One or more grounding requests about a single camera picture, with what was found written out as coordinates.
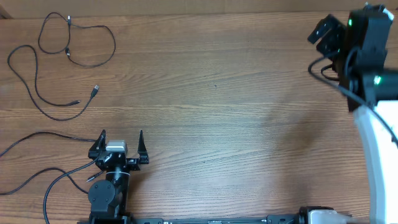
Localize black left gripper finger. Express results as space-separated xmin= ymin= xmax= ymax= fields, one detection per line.
xmin=88 ymin=129 xmax=106 ymax=156
xmin=137 ymin=130 xmax=149 ymax=164

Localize black cable silver plugs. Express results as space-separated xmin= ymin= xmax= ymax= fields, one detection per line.
xmin=1 ymin=131 xmax=96 ymax=196

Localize black USB cable removed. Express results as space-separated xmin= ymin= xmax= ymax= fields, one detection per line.
xmin=37 ymin=12 xmax=116 ymax=68

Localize black cable dark plugs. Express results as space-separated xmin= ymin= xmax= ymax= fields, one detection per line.
xmin=7 ymin=45 xmax=100 ymax=121

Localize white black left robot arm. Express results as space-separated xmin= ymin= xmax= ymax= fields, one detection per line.
xmin=42 ymin=130 xmax=149 ymax=224

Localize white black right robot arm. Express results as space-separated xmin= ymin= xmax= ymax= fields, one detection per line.
xmin=307 ymin=4 xmax=397 ymax=223

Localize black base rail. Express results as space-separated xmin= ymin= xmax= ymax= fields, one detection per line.
xmin=77 ymin=205 xmax=355 ymax=224

